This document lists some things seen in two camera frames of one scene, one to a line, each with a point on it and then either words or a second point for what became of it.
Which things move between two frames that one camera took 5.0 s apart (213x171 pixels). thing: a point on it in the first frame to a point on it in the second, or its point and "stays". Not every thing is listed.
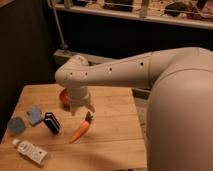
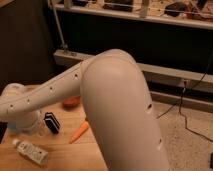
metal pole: [63, 44] stays
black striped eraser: [52, 122] stays
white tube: [27, 148] stays
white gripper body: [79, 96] to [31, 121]
